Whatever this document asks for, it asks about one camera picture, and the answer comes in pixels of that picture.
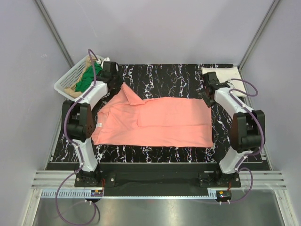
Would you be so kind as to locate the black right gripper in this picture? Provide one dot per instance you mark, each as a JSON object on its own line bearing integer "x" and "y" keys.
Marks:
{"x": 208, "y": 102}

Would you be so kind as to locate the controller board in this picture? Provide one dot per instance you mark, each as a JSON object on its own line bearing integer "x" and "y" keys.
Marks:
{"x": 224, "y": 194}
{"x": 97, "y": 193}

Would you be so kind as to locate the aluminium frame rail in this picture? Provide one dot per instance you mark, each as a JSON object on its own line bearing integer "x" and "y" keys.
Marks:
{"x": 61, "y": 184}

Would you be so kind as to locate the salmon pink t shirt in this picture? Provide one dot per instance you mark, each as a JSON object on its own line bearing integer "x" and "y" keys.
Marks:
{"x": 167, "y": 121}

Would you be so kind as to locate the green t shirt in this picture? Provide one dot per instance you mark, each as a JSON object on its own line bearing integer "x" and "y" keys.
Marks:
{"x": 85, "y": 81}

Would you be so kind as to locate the beige t shirt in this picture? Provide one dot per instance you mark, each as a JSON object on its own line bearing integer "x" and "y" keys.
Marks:
{"x": 87, "y": 62}

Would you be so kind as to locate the white plastic laundry basket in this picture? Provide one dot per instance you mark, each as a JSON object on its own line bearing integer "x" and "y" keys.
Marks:
{"x": 68, "y": 80}

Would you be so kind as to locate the folded white t shirt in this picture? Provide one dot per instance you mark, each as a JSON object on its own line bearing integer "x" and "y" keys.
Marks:
{"x": 226, "y": 75}

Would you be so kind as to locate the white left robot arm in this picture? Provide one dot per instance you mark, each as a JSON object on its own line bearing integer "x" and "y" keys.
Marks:
{"x": 77, "y": 118}

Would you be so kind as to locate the right controller board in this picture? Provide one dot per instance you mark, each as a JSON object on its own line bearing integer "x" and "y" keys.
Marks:
{"x": 224, "y": 194}

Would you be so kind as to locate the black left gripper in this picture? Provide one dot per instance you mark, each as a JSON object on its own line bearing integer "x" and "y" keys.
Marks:
{"x": 120, "y": 81}

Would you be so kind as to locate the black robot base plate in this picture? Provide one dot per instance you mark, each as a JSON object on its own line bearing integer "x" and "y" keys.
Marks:
{"x": 157, "y": 179}

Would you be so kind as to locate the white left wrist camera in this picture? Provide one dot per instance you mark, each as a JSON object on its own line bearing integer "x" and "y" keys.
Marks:
{"x": 101, "y": 61}

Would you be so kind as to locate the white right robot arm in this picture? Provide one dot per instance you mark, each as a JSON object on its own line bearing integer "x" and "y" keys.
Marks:
{"x": 247, "y": 132}

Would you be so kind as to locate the left controller board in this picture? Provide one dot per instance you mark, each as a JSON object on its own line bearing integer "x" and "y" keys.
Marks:
{"x": 97, "y": 193}

